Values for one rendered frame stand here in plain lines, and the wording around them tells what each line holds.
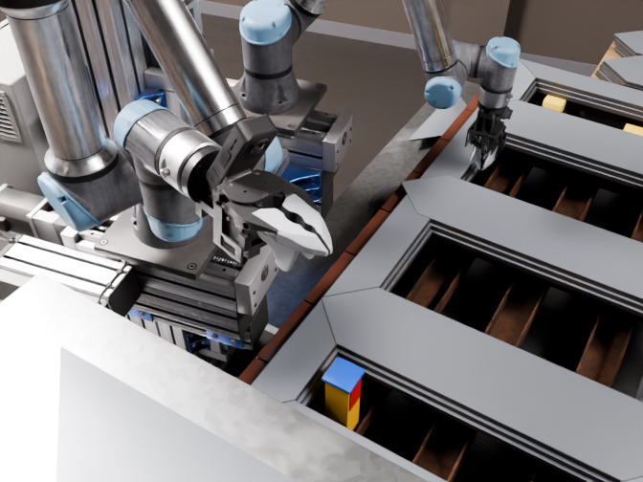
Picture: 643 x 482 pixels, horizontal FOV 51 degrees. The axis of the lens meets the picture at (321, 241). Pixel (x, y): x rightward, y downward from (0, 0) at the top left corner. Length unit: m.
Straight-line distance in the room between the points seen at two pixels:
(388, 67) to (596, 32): 1.11
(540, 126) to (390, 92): 1.83
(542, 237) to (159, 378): 0.96
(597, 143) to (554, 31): 2.09
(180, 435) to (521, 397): 0.65
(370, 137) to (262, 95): 1.81
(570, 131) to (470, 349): 0.86
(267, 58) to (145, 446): 0.93
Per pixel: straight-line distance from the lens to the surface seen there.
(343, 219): 1.91
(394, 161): 2.13
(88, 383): 1.12
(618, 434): 1.38
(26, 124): 1.59
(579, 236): 1.71
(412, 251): 1.60
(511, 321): 1.71
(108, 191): 1.19
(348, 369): 1.31
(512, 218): 1.71
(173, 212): 0.94
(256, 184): 0.77
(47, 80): 1.08
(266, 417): 1.06
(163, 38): 1.01
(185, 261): 1.30
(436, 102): 1.54
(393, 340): 1.40
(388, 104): 3.68
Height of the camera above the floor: 1.94
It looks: 43 degrees down
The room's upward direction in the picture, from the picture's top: straight up
